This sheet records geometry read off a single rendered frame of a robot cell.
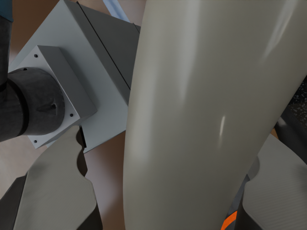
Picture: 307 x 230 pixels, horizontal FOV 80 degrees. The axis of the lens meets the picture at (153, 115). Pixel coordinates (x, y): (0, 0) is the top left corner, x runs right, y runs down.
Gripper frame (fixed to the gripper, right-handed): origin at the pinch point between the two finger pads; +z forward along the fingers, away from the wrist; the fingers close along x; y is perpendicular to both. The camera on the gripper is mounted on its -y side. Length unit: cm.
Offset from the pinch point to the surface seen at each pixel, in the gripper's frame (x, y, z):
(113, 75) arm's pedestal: -13.5, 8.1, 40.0
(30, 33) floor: -116, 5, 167
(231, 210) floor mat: 54, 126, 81
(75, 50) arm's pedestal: -24.3, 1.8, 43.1
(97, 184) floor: -64, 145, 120
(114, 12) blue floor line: -32, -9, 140
